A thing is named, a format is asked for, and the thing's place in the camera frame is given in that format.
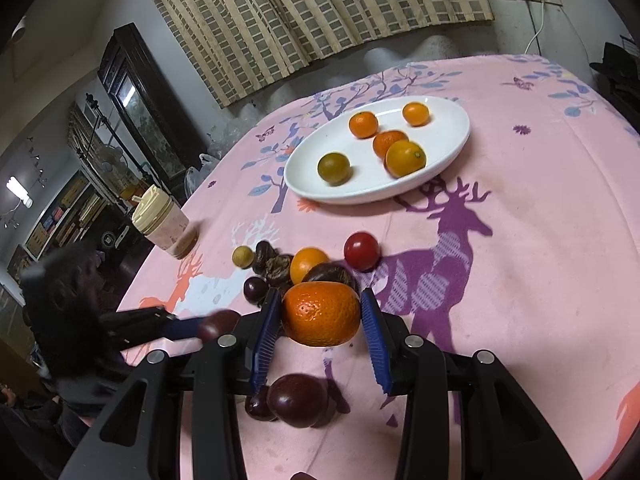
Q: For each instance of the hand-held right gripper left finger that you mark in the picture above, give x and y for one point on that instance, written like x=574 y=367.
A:
x=266 y=332

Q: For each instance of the small yellow-green fruit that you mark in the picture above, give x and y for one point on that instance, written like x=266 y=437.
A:
x=243 y=256

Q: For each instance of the white oval plate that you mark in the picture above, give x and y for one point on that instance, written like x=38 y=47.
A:
x=430 y=170

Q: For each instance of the dark brown chestnut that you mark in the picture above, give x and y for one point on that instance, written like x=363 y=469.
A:
x=263 y=249

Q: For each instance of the red cherry tomato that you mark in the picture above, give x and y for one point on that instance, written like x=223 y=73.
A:
x=361 y=250

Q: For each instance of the small orange kumquat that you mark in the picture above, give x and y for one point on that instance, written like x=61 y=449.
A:
x=307 y=262
x=363 y=124
x=416 y=113
x=386 y=139
x=405 y=159

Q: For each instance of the clear plastic bag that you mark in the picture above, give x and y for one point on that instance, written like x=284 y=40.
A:
x=200 y=166

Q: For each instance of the wall shelf with boxes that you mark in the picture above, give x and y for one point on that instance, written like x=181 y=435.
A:
x=60 y=220

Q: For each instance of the pink printed blanket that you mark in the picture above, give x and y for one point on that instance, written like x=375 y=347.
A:
x=525 y=240

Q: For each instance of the wrinkled dark brown fruit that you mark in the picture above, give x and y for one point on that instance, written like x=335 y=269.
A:
x=278 y=266

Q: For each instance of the large dark purple plum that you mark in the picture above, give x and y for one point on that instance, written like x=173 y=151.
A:
x=297 y=400

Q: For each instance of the white light bulb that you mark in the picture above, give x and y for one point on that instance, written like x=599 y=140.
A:
x=19 y=192

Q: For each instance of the large orange mandarin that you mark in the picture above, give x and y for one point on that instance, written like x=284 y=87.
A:
x=321 y=314

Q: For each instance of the greenish yellow kumquat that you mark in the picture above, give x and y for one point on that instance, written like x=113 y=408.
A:
x=334 y=167

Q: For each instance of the small dark red plum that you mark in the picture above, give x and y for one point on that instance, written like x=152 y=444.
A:
x=257 y=407
x=255 y=289
x=218 y=324

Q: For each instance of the person's left forearm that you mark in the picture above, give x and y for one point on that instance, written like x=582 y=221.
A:
x=85 y=392

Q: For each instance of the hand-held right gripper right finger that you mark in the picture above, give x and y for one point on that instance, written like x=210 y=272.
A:
x=374 y=335

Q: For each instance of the dark brown passion fruit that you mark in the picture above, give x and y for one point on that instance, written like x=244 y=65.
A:
x=327 y=274

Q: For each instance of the plastic jar with cream lid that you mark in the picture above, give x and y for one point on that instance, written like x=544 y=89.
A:
x=162 y=227

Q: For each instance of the dark wooden framed cabinet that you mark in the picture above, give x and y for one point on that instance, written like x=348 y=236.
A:
x=137 y=105

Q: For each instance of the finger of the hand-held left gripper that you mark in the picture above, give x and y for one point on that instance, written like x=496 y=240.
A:
x=150 y=322

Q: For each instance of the bamboo roll-up blind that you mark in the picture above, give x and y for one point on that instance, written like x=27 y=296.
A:
x=310 y=10

